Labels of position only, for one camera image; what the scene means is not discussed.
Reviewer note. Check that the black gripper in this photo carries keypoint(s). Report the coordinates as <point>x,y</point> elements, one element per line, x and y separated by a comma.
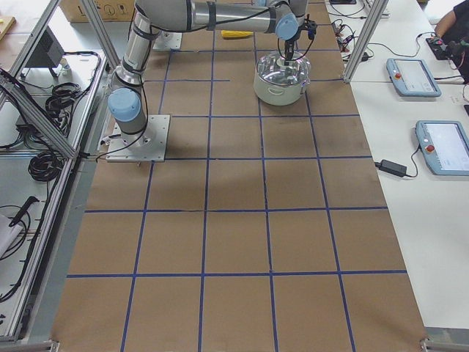
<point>288,47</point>

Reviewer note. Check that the glass pot lid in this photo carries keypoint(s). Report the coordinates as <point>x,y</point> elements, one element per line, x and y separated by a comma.
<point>274,69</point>

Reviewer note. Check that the yellow toy corn cob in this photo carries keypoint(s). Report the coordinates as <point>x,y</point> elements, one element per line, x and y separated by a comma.
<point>235,35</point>

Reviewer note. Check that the person forearm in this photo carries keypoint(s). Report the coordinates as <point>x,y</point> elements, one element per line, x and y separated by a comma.
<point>454,24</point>

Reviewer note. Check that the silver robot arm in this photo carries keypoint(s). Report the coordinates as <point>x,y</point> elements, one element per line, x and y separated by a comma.
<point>214,80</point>

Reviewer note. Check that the white cooking pot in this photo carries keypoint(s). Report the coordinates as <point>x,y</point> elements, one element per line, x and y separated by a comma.
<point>279,95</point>

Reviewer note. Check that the upper blue teach pendant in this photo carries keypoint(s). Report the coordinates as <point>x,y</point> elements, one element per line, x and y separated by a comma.
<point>412,78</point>

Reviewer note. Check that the blue teach pendant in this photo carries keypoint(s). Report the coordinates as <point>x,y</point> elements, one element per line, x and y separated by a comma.
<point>412,78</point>
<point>444,145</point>

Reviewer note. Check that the black power adapter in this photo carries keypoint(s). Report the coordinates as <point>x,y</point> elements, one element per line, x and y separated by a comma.
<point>392,168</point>

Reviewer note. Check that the lower blue teach pendant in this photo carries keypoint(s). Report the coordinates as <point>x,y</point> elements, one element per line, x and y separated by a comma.
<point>444,145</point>

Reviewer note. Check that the brown paper table mat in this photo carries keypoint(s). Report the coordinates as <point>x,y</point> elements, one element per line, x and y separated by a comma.
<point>291,251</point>

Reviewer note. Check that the cardboard box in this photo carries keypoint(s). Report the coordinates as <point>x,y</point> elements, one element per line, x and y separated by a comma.
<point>109,10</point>

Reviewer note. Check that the aluminium frame post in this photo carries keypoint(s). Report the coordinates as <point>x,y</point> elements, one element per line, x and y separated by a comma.
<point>364,37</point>

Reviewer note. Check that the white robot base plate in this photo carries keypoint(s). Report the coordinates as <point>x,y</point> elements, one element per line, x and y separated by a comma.
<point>141,147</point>

